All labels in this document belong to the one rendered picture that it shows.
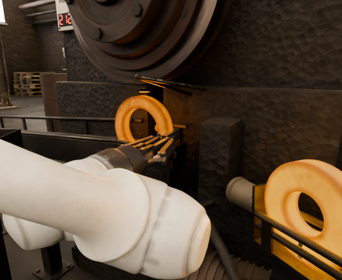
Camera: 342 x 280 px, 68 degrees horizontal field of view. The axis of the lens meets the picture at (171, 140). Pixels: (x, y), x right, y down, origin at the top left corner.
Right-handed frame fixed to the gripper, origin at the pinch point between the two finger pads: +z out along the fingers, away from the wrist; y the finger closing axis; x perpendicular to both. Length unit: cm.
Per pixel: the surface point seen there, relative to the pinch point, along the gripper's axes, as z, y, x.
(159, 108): 0.8, -3.7, 7.2
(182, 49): -0.1, 4.3, 21.7
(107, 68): -0.4, -19.5, 17.6
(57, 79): 145, -253, -6
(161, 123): 0.2, -2.8, 3.5
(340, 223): -19.8, 37.4, -0.1
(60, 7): 15, -55, 38
